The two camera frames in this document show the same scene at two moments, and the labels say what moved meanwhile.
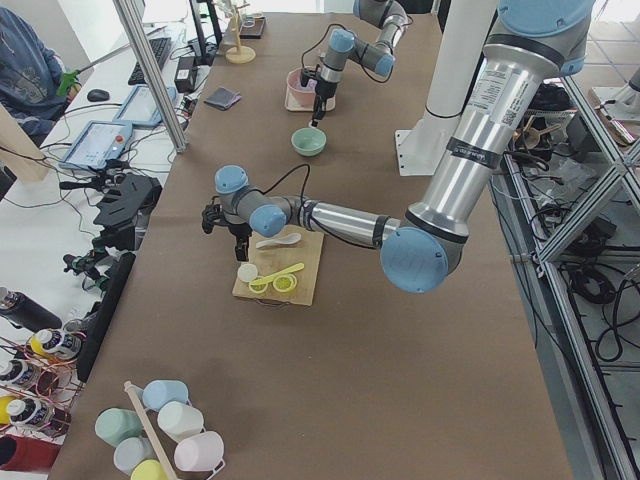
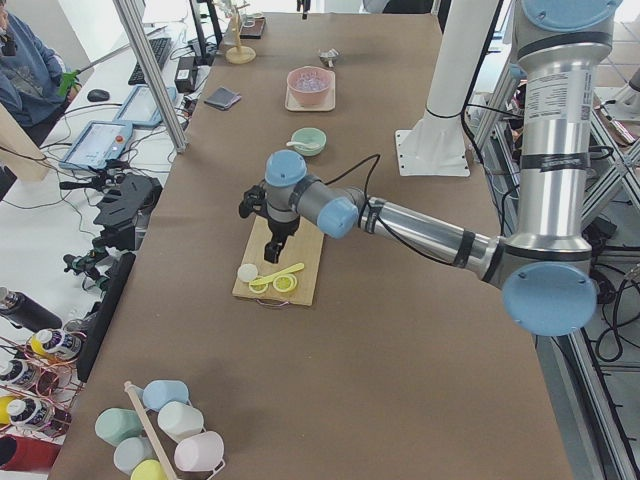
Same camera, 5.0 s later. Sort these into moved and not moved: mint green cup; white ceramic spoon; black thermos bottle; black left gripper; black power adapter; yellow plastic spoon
Moved: white ceramic spoon; black left gripper
Not moved: yellow plastic spoon; black power adapter; black thermos bottle; mint green cup
